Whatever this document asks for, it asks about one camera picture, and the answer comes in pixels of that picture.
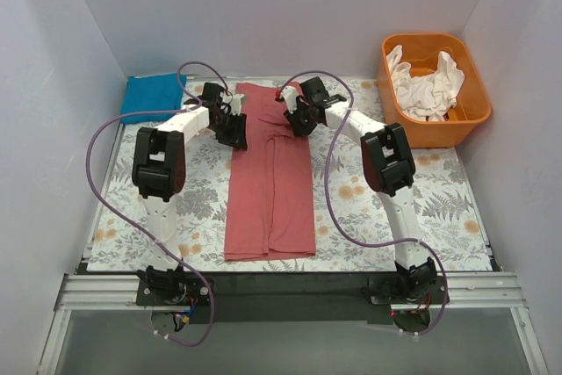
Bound red t shirt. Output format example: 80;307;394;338
224;83;316;261

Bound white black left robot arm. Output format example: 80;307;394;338
132;83;248;305

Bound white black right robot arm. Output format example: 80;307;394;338
275;76;440;303

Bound white t shirts in basket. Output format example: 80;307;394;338
386;45;465;122

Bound folded blue t shirt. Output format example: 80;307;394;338
120;74;187;125

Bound floral table mat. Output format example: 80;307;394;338
87;78;495;273

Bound orange plastic basket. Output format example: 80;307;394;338
377;32;492;148

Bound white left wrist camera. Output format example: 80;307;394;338
228;94;246;116

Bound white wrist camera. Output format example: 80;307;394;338
228;94;246;116
275;85;300;113

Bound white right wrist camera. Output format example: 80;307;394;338
275;85;300;113

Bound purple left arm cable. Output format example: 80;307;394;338
85;61;232;348

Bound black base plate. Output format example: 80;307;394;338
135;269;449;325

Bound aluminium frame rail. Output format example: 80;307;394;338
54;271;527;310

